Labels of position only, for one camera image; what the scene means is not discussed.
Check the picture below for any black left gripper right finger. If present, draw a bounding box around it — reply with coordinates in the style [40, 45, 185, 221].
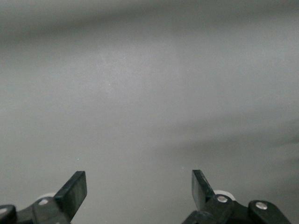
[182, 169, 252, 224]

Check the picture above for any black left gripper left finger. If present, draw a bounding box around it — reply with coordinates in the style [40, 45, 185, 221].
[31, 171, 88, 224]

